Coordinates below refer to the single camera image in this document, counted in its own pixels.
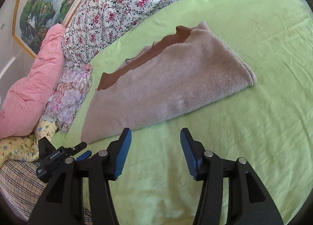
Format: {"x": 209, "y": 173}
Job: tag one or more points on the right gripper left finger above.
{"x": 61, "y": 202}

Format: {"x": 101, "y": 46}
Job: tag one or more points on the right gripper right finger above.
{"x": 249, "y": 201}

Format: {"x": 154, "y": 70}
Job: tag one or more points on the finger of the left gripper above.
{"x": 78, "y": 148}
{"x": 84, "y": 156}

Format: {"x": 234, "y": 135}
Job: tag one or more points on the beige fleece garment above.
{"x": 179, "y": 74}

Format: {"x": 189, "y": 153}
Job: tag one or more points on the yellow patterned cloth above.
{"x": 26, "y": 148}

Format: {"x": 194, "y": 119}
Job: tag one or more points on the plaid checked cloth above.
{"x": 21, "y": 186}

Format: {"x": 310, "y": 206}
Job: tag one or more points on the pink quilted blanket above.
{"x": 26, "y": 99}

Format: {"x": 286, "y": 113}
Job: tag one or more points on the pastel floral pillow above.
{"x": 70, "y": 92}

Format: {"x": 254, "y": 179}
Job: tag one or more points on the green bed sheet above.
{"x": 269, "y": 124}

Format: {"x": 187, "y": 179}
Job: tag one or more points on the framed landscape painting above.
{"x": 33, "y": 18}

